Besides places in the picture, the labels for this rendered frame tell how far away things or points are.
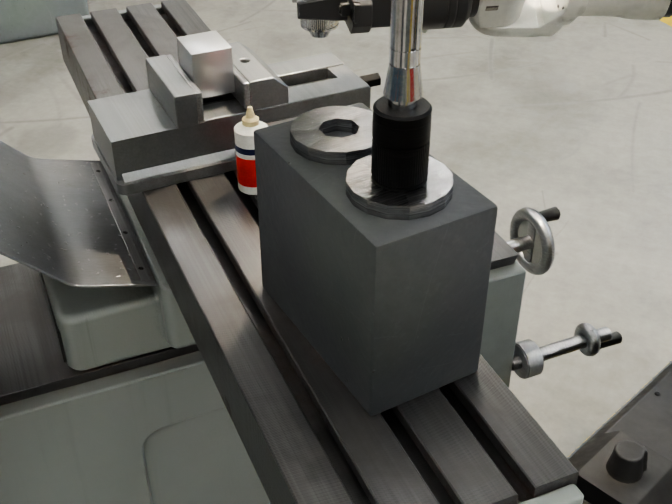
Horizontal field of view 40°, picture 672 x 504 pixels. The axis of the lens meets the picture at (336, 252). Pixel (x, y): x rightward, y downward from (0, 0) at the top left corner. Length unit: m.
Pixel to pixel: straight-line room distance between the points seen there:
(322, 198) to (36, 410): 0.57
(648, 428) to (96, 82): 0.94
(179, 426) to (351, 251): 0.61
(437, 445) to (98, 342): 0.51
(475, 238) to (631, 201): 2.23
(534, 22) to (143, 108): 0.51
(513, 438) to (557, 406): 1.39
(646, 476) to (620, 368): 1.09
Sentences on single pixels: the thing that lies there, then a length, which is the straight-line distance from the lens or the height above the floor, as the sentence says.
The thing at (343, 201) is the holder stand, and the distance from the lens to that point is 0.76.
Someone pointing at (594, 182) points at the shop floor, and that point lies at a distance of 3.05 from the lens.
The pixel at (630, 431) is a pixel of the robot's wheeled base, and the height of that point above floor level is 0.59.
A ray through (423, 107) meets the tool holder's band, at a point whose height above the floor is 1.20.
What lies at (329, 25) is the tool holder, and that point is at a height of 1.10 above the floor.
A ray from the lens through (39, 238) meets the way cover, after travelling 1.15.
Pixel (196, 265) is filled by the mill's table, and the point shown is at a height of 0.93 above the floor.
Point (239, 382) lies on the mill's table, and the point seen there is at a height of 0.93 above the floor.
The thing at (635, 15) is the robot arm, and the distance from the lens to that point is 1.25.
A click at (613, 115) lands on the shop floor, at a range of 3.48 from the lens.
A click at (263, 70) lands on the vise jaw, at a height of 1.04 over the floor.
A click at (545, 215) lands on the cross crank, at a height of 0.69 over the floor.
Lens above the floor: 1.53
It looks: 36 degrees down
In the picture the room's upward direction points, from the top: straight up
